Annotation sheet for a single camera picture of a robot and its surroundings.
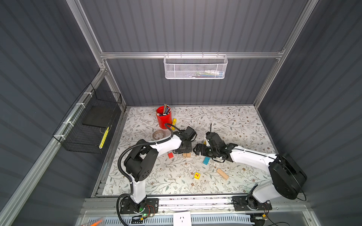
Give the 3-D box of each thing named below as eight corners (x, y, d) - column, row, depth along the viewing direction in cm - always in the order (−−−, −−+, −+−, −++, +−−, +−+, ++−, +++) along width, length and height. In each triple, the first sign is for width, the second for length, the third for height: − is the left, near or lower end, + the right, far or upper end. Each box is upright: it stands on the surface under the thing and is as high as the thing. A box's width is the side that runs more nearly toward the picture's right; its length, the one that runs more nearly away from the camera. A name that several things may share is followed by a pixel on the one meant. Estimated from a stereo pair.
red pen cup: (158, 129, 107) (155, 116, 96) (160, 118, 114) (157, 105, 102) (171, 129, 107) (170, 116, 96) (172, 118, 114) (171, 105, 102)
